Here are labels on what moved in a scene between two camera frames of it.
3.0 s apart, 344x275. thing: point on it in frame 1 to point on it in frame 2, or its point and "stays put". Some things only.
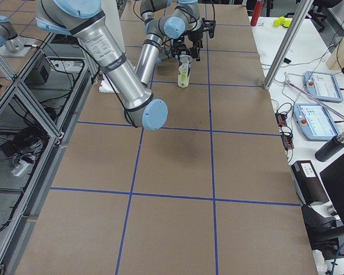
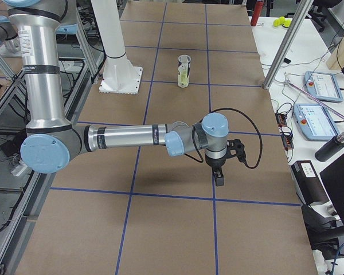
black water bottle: x=332 y=146 stays put
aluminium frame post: x=288 y=43 stays put
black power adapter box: x=309 y=183 stays put
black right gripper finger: x=193 y=51 to x=215 y=172
